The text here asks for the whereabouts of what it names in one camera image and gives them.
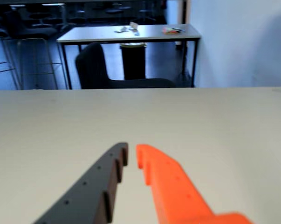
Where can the black trash bin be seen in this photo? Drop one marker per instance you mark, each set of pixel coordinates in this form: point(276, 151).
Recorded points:
point(133, 63)

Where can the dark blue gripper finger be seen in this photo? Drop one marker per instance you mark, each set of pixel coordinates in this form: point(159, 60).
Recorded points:
point(84, 198)

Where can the white papers pile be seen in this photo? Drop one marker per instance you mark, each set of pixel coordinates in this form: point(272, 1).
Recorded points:
point(131, 28)

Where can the colourful small items pile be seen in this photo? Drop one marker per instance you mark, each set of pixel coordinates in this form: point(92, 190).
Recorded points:
point(171, 30)

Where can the black upholstered chair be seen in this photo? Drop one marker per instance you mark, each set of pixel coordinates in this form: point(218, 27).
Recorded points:
point(91, 67)

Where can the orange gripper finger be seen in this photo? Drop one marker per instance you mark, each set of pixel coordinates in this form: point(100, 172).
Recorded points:
point(173, 191)

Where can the grey table black frame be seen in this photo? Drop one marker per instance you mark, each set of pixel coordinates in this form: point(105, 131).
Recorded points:
point(154, 33)

